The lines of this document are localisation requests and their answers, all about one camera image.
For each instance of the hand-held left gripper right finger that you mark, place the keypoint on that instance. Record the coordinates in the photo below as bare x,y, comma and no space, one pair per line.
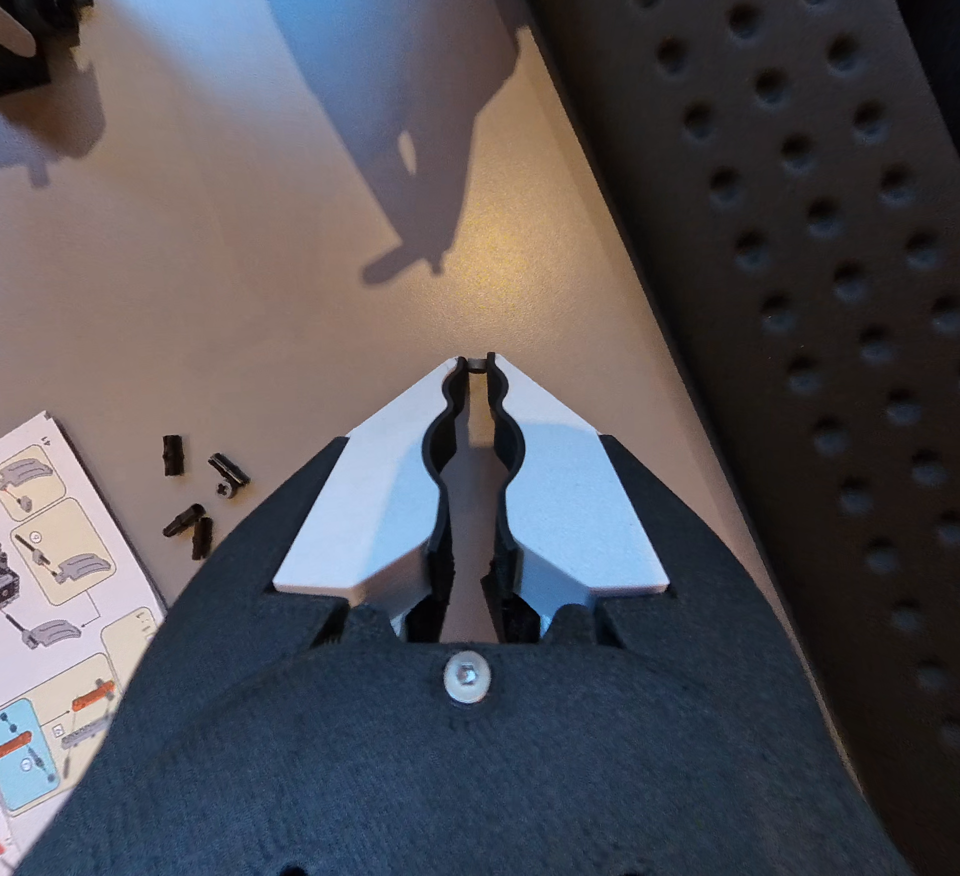
577,516

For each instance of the short black pin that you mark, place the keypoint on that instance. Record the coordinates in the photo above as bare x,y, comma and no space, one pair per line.
184,520
201,538
229,467
174,454

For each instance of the open instruction booklet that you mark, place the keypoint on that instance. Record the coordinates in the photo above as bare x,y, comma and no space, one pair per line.
60,591

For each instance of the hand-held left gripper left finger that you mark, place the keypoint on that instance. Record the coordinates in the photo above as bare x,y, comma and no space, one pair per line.
352,516

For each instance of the grey desk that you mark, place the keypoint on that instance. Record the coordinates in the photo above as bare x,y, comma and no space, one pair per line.
300,253

